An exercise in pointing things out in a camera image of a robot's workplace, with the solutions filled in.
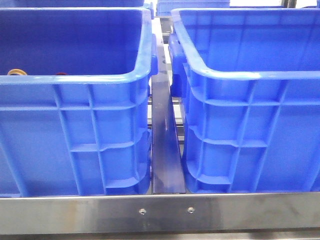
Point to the red mushroom push button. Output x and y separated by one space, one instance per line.
61 74

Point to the metal divider bar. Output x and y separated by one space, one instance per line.
167 171

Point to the left blue plastic bin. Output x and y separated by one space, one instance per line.
85 133

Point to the blue plastic bin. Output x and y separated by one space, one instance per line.
251 99
85 133

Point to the right blue plastic bin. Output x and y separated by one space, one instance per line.
251 99

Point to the rear right blue bin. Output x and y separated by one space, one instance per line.
164 7

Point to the rear left blue bin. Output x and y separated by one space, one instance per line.
147 4

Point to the left rail screw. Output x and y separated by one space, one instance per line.
142 211

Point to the rail screw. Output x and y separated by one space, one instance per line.
142 211
191 210

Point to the right rail screw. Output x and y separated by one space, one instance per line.
191 210

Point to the stainless steel front rail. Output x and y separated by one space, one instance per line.
164 213

